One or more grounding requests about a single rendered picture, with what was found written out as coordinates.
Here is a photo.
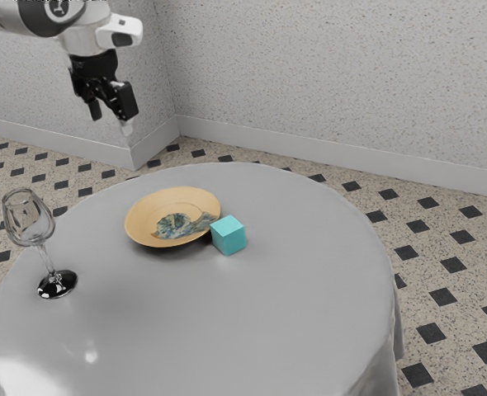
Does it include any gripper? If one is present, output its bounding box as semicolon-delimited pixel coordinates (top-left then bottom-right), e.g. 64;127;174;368
67;49;140;137

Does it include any tan plate with blue pattern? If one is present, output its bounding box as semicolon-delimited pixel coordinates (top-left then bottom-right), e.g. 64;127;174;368
124;186;222;249

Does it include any clear wine glass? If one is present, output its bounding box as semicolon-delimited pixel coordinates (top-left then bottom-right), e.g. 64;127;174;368
0;187;79;300

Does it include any teal cube block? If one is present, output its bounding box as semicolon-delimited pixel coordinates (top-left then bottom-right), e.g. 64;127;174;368
209;214;248;257

